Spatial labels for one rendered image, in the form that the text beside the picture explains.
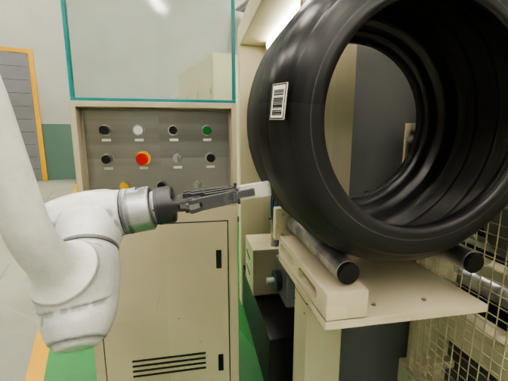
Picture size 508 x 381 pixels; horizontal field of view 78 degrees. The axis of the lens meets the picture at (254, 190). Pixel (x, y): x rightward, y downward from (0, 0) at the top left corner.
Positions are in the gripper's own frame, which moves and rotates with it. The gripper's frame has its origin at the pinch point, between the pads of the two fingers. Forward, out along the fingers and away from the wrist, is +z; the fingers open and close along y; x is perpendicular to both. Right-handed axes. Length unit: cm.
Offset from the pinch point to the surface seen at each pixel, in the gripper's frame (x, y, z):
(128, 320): 51, 51, -46
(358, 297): 21.9, -11.9, 15.7
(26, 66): -224, 792, -370
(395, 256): 15.9, -10.5, 24.9
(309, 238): 14.9, 5.2, 12.7
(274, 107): -15.7, -10.1, 3.9
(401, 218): 16.1, 9.9, 40.7
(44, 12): -342, 809, -310
